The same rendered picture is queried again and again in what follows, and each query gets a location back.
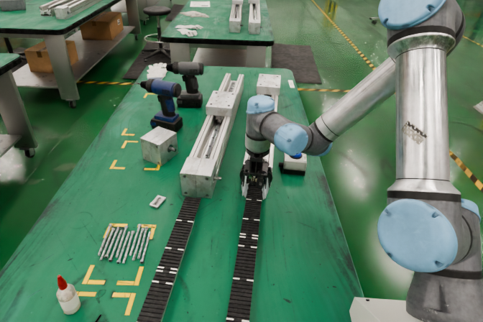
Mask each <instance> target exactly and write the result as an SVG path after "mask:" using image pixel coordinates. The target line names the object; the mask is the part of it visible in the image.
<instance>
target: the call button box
mask: <svg viewBox="0 0 483 322"><path fill-rule="evenodd" d="M306 165H307V158H306V154H304V153H301V156H300V157H292V156H290V155H287V154H285V153H284V159H283V162H279V167H283V174H288V175H302V176H305V170H306Z"/></svg>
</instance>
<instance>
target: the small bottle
mask: <svg viewBox="0 0 483 322"><path fill-rule="evenodd" d="M57 285H58V287H59V288H58V291H57V294H56V296H57V299H58V301H59V303H60V305H61V307H62V309H63V311H64V313H65V314H67V315H71V314H74V313H76V312H77V311H78V310H79V308H80V306H81V302H80V300H79V297H78V294H77V292H76V290H75V288H74V286H73V285H71V284H67V282H66V280H65V279H64V278H63V277H62V276H61V275H58V276H57Z"/></svg>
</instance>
